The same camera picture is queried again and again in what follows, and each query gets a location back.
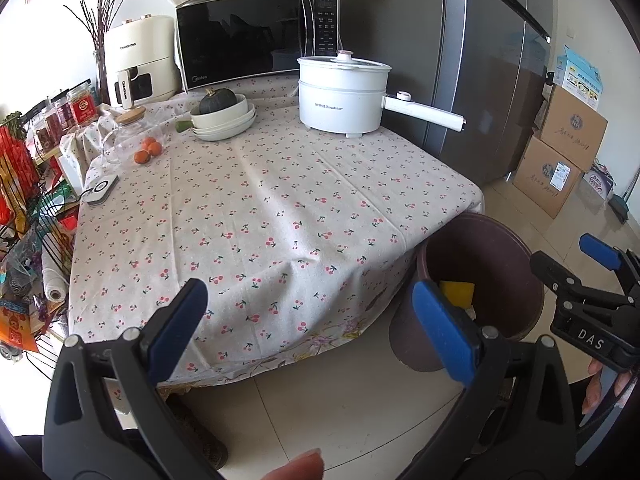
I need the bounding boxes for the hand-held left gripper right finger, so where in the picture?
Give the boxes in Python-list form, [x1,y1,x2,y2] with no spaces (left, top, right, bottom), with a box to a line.
[411,280,577,480]

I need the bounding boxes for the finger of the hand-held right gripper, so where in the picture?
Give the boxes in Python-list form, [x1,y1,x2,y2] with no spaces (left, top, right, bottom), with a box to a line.
[530,251,640,314]
[579,233,640,302]

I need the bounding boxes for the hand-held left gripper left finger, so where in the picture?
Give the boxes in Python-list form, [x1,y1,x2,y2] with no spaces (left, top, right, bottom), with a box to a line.
[42,277,226,480]

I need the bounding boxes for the yellow snack packet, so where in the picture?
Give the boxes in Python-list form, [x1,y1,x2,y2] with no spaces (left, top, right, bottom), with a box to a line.
[439,280,476,309]

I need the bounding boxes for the brown trash can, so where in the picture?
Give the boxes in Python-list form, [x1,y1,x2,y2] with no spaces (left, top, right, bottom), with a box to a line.
[389,212,546,374]

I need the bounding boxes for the person's right hand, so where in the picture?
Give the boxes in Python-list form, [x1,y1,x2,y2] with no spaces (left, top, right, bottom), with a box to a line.
[581,357,632,414]

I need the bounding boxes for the person's left hand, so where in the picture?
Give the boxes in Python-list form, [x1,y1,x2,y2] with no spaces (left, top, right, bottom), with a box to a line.
[257,449,324,480]

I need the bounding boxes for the green broom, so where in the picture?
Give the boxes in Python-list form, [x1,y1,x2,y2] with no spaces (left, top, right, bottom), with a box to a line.
[610,194,631,224]

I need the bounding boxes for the purple white pack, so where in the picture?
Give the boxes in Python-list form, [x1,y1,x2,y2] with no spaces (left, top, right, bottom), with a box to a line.
[582,162,616,201]

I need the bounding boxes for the brown cardboard box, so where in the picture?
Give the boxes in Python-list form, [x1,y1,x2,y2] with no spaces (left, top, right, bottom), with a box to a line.
[540,85,609,174]
[512,135,584,220]

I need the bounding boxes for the brown slipper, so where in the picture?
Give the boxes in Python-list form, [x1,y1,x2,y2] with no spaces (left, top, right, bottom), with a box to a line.
[170,400,230,469]

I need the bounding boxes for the white flat device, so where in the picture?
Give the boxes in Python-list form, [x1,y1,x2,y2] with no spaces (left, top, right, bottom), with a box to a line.
[81,174,120,206]

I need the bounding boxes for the orange packet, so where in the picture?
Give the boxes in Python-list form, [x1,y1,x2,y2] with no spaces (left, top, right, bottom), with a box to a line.
[0,300,41,354]

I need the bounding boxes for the blue white carton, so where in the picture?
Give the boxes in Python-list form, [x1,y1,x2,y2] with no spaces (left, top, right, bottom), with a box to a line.
[555,45,605,110]

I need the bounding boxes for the cherry print tablecloth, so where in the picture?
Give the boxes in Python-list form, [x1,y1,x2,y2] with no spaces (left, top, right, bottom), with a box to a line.
[67,72,486,389]

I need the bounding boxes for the stacked white bowls with squash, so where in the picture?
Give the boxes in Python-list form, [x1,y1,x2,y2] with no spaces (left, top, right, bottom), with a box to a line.
[175,104,259,142]

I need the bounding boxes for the grey refrigerator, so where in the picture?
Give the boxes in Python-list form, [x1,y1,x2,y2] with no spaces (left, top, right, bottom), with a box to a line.
[340,0,551,187]

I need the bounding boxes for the glass jar wooden lid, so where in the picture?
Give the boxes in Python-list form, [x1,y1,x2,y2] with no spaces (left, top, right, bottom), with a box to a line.
[100,105,152,167]

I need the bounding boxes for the white bowl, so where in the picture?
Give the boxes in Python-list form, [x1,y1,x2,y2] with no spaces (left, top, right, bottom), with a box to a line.
[190,94,250,130]

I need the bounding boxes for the red packets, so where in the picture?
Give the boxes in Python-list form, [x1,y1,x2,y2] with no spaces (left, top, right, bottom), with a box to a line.
[0,125,42,227]

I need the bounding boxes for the dark green pumpkin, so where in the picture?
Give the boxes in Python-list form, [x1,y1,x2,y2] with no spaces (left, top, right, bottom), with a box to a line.
[199,87,239,116]

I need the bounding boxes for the glass jar red contents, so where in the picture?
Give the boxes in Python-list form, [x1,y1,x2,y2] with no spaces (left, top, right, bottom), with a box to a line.
[30,110,59,156]
[50,95,71,136]

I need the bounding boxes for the red label jar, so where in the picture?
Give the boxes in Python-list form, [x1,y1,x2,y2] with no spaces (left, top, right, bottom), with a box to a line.
[67,85,101,131]

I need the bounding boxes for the white electric pot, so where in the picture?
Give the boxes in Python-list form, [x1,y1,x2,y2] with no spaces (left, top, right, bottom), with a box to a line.
[297,51,467,139]

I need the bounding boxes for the glass vase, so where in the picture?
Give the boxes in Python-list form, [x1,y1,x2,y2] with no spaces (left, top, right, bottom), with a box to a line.
[95,57,110,106]

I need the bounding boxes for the green leaves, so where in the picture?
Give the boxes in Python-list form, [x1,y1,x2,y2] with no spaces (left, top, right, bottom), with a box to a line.
[2,114,29,141]

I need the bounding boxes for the cream air fryer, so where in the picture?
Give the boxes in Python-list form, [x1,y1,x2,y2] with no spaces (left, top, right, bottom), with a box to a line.
[103,15,182,110]

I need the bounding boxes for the black microwave oven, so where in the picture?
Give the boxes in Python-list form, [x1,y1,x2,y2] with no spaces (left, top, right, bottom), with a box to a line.
[175,0,343,94]

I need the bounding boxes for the dry branches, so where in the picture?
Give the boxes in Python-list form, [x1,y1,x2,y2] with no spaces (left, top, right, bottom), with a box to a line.
[62,0,129,64]

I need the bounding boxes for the white string roll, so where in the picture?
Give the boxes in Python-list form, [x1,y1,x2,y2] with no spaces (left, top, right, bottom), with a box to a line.
[42,252,69,306]

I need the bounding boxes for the black wire rack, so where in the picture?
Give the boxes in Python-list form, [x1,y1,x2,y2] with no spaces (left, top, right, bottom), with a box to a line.
[0,110,82,362]

